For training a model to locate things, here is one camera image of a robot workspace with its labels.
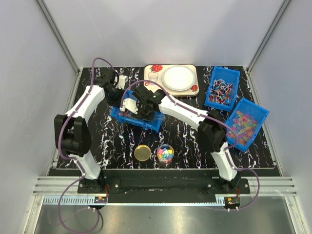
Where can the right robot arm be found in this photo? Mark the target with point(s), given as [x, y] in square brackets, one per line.
[211, 130]

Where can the aluminium corner post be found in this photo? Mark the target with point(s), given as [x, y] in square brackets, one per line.
[269, 33]
[55, 31]

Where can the clear drinking glass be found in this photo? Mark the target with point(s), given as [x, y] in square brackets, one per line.
[153, 76]

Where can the right aluminium corner post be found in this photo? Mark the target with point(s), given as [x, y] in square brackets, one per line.
[269, 33]

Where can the gold jar lid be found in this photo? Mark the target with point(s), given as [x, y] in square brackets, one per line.
[142, 152]

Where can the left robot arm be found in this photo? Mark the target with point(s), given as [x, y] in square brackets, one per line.
[72, 136]

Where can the blue bin of gummy candies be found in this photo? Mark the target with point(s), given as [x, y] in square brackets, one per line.
[245, 122]

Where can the strawberry pattern tray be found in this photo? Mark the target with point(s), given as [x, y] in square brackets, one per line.
[193, 91]

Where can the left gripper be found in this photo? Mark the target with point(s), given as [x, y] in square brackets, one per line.
[119, 102]

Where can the scooped star candies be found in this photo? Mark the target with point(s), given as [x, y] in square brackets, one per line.
[165, 153]

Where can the blue bin of star candies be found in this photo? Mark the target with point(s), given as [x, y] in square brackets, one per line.
[131, 118]

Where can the aluminium front rail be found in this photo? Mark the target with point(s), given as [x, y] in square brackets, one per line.
[63, 190]

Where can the clear plastic scoop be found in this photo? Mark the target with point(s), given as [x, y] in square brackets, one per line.
[160, 117]

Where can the clear plastic jar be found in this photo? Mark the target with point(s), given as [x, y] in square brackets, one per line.
[161, 164]

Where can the blue bin of lollipops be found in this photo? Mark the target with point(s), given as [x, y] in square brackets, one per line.
[223, 89]

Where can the white plate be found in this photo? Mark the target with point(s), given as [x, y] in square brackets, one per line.
[178, 78]

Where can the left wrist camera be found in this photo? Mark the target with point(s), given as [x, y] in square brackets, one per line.
[121, 81]

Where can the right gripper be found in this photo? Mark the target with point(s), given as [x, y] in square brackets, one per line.
[139, 106]

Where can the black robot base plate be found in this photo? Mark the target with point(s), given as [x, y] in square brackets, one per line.
[163, 184]

